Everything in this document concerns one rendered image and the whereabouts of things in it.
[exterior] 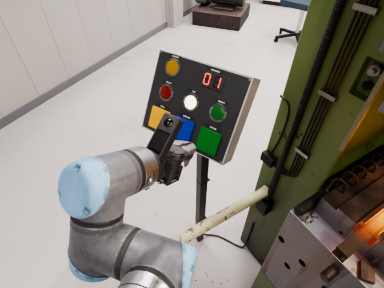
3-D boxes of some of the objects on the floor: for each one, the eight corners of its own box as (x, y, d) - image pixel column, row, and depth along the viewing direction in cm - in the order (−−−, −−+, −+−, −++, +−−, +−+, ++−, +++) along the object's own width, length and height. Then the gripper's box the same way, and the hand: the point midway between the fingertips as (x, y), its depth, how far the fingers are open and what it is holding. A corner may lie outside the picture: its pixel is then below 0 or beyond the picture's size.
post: (198, 242, 159) (204, 98, 84) (195, 236, 162) (197, 92, 86) (203, 239, 161) (214, 95, 85) (200, 234, 163) (207, 89, 88)
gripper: (123, 178, 57) (174, 159, 75) (154, 196, 53) (200, 172, 71) (131, 143, 54) (182, 132, 72) (164, 160, 50) (209, 144, 69)
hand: (192, 143), depth 70 cm, fingers closed
